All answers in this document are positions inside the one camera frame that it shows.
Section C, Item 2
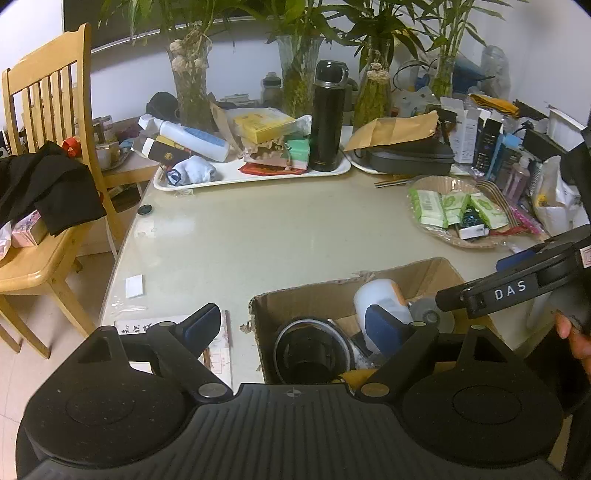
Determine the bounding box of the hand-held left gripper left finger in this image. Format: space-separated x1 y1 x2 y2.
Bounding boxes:
69 303 234 403

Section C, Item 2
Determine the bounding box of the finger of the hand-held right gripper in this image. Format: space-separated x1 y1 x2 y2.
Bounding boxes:
496 239 580 274
435 271 543 319

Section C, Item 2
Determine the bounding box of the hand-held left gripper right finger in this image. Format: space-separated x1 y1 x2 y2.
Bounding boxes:
360 305 513 400

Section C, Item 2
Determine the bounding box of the white jar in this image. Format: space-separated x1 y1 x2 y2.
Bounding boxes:
353 279 415 354

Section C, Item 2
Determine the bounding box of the brown cardboard box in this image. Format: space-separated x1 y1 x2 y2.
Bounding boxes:
248 257 506 385

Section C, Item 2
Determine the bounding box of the amber tape ring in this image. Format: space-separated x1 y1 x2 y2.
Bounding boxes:
273 316 355 385

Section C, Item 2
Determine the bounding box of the black tape roll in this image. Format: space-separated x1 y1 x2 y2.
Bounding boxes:
283 330 345 384

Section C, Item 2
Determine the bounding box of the person's right hand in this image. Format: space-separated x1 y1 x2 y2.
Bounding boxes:
554 311 591 361

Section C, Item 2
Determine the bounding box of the white plastic bag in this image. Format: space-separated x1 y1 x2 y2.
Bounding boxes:
531 157 583 236

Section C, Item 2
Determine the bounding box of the green wet wipes pack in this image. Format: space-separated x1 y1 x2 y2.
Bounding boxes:
468 191 509 230
441 191 472 226
409 188 451 229

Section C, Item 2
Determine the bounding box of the black tissue pack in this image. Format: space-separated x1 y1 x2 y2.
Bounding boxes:
457 208 490 240

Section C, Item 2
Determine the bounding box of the black electronics box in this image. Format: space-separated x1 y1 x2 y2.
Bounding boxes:
524 127 568 155

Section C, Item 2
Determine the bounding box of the brown striped ribbon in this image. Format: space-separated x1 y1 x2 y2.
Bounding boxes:
478 180 522 222

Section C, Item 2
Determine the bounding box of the black carton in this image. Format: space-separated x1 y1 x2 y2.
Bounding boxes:
472 117 505 174

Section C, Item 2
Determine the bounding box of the paper plate with wipe packets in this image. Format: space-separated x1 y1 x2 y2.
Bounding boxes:
407 176 513 250

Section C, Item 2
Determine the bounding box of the yellow cloth pouch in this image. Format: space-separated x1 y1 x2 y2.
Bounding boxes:
468 93 520 118

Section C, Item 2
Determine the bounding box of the white carton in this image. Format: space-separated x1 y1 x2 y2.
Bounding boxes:
441 97 481 164

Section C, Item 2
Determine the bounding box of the grey hard case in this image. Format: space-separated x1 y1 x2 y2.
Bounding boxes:
358 138 455 175

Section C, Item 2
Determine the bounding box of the white sock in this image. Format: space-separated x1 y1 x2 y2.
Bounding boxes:
166 155 218 188

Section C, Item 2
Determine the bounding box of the red envelope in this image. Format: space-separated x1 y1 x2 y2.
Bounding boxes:
239 162 308 176

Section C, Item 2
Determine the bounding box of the wooden chair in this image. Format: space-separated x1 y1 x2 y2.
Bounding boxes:
0 23 160 360

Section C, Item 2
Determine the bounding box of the black and gold box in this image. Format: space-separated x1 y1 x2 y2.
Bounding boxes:
132 135 190 164

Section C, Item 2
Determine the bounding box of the slim glass vase with bamboo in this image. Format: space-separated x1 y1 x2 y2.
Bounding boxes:
416 0 506 100

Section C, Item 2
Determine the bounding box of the brown paper envelope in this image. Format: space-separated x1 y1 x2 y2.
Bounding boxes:
344 110 439 152

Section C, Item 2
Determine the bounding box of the white spray bottle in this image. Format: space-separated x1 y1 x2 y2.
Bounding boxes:
139 114 230 162

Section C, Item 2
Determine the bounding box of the green and white box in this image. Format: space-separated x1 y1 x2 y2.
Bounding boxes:
283 137 311 169

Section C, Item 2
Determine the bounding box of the pink box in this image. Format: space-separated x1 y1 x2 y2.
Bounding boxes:
10 210 49 248

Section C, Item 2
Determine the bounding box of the black cloth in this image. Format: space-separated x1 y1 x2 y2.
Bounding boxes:
0 141 108 236

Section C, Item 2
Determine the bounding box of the yellow carton box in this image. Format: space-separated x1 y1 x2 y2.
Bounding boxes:
232 107 297 145

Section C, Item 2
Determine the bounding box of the black thermos bottle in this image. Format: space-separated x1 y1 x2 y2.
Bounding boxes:
308 60 350 172

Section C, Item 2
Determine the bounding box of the glass bottle vase with plant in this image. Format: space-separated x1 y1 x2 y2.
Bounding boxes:
342 0 426 134

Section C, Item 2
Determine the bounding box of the glass vase with dried flowers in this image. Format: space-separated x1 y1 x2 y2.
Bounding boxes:
99 0 241 134

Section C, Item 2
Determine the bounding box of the pink patterned strap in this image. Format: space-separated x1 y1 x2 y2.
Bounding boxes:
508 205 541 236

